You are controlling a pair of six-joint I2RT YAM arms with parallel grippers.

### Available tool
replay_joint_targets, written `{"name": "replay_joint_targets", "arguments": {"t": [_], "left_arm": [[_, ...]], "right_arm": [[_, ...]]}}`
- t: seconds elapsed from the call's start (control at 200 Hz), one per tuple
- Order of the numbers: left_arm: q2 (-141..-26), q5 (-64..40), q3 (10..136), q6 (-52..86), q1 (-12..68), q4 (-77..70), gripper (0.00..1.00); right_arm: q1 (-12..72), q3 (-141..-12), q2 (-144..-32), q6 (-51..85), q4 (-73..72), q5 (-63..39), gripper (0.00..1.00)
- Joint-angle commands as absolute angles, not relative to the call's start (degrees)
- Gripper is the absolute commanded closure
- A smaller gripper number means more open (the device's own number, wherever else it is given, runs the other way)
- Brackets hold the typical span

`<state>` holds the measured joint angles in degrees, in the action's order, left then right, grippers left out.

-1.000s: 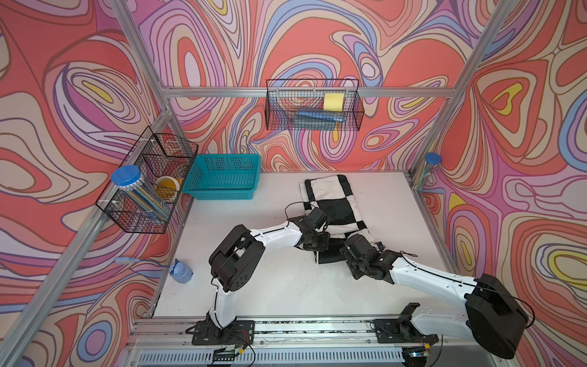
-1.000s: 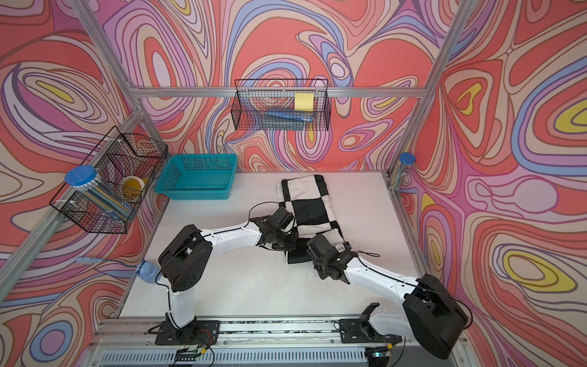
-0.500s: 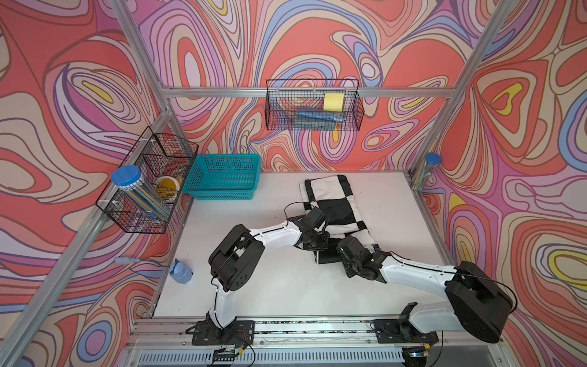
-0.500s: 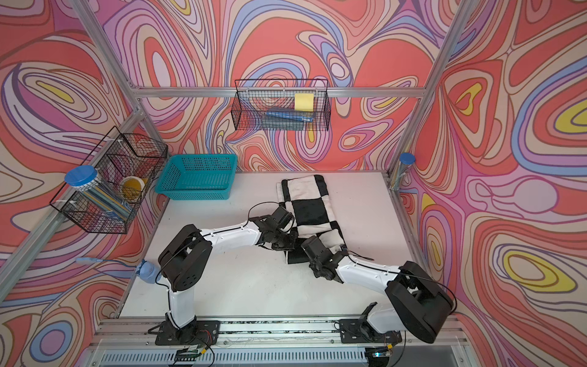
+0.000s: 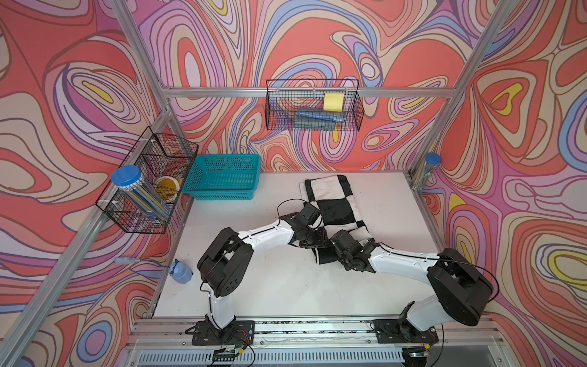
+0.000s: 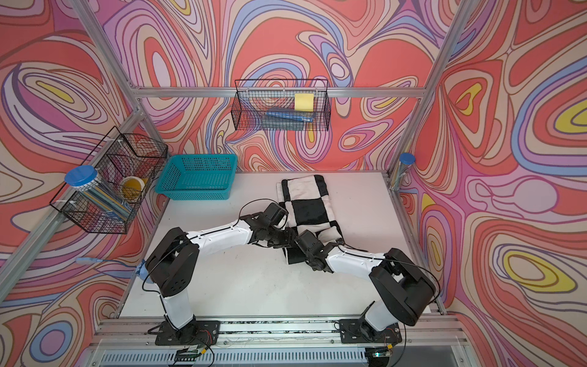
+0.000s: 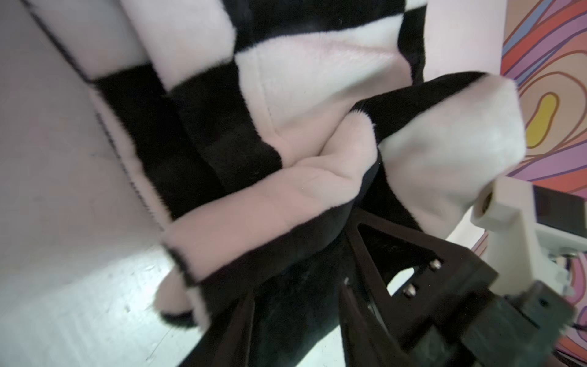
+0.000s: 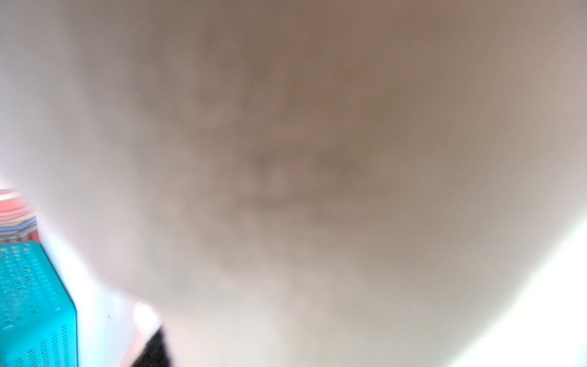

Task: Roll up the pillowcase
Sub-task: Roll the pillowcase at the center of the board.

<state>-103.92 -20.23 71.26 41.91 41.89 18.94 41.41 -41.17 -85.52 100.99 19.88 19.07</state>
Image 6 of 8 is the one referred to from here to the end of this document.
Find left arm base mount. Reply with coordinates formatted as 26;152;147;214
148;317;221;346

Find black white checkered pillowcase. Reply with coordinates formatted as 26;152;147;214
277;175;343;245

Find black wire basket left wall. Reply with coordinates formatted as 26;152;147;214
50;127;168;234

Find blue marker pen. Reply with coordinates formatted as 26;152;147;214
265;110;314;123

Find yellow sticky note pad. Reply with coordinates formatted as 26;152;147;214
294;93;315;113

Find black wire basket wall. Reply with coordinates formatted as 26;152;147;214
231;77;331;132
50;127;168;234

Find blue lidded jar of straws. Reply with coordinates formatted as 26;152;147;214
64;165;131;222

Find black wire basket back wall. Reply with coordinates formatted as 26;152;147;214
231;77;331;132

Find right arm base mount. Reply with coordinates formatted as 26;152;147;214
333;301;403;347

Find yellow tape roll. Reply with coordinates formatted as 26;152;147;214
119;176;146;203

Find clear tube of pencils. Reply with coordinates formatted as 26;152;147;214
391;152;416;191

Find aluminium front rail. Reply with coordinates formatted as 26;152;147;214
81;314;478;366

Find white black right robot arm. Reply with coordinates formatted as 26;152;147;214
295;230;437;336

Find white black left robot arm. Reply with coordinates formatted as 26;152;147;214
145;200;294;331

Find teal plastic basket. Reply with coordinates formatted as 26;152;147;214
155;154;237;200

